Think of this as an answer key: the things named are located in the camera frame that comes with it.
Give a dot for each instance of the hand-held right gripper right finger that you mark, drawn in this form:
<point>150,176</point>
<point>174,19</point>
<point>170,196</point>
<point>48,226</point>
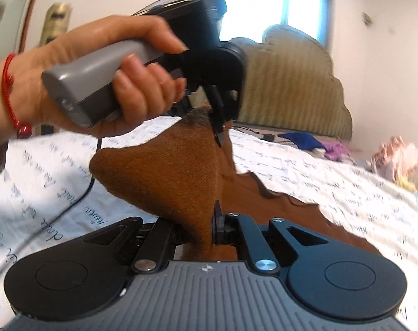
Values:
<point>218,226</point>

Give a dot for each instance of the brown knit garment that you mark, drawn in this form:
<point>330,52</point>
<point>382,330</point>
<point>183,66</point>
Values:
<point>181,179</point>

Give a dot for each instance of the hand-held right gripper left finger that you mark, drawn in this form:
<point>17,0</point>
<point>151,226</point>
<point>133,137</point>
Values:
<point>160,239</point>

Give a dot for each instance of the dark blue cloth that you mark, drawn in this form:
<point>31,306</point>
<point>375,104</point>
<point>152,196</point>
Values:
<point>303,141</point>

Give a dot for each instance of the purple cloth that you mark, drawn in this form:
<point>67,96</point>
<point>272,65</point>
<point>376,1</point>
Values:
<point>334,151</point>

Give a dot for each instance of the window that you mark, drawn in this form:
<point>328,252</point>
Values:
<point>284,0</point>

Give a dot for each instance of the white printed bed sheet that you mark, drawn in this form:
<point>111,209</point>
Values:
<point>333,186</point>

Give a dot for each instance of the green padded headboard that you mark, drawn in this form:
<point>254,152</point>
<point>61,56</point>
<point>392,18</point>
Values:
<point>291,86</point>

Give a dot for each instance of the pink cloth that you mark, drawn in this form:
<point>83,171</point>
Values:
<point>395,158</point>

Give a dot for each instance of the person's left hand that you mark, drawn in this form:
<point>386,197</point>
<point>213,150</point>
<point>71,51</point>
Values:
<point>91,41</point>

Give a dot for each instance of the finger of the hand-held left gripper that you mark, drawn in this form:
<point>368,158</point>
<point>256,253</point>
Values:
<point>217,117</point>
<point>188,101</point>

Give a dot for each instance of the small wall fixture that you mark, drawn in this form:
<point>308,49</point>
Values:
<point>367,18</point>

